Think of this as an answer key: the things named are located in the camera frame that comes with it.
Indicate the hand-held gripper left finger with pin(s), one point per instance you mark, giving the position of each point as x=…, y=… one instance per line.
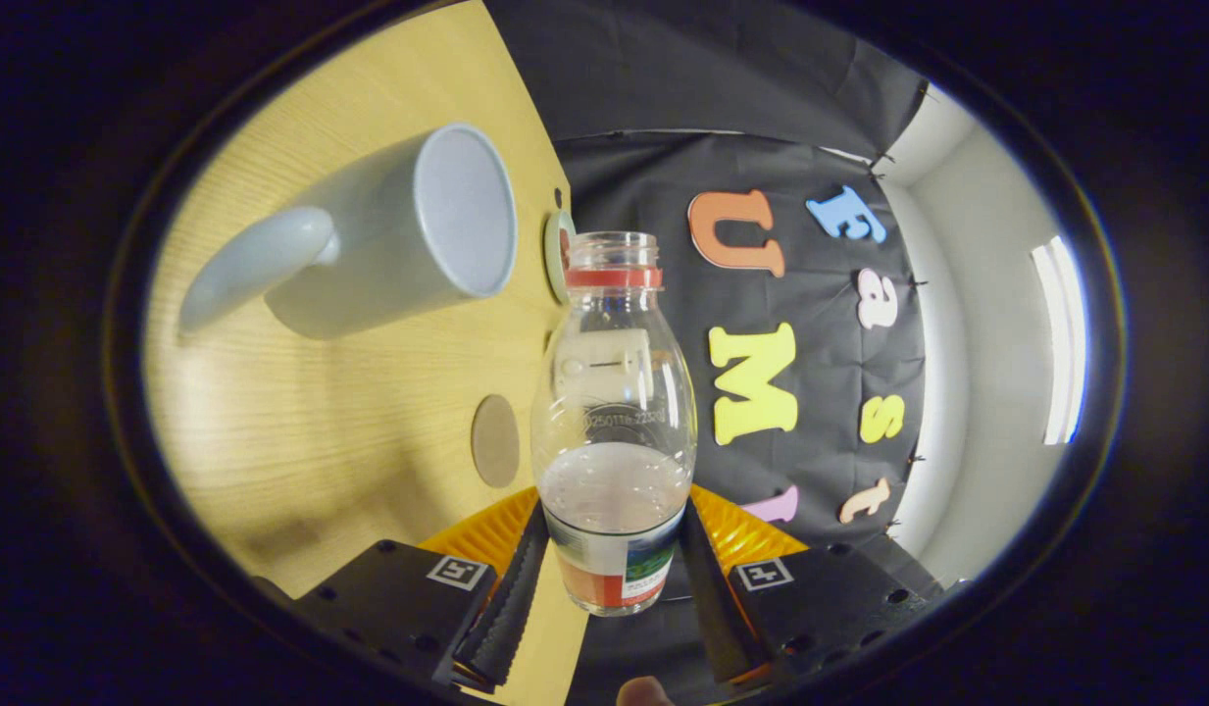
x=511, y=608

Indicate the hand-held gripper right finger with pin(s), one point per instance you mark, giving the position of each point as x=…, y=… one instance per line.
x=712, y=608

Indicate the round brown coaster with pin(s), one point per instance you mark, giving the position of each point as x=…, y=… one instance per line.
x=495, y=441

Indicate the clear juice bottle red label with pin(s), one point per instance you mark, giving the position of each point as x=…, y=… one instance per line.
x=614, y=471

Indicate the white cup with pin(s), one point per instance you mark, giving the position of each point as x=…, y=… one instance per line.
x=388, y=245

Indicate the wooden table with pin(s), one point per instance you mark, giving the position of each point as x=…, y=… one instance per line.
x=369, y=412

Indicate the green plate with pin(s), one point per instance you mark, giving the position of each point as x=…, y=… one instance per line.
x=554, y=260

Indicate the large ceiling light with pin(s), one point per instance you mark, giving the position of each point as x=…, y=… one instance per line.
x=1060, y=338

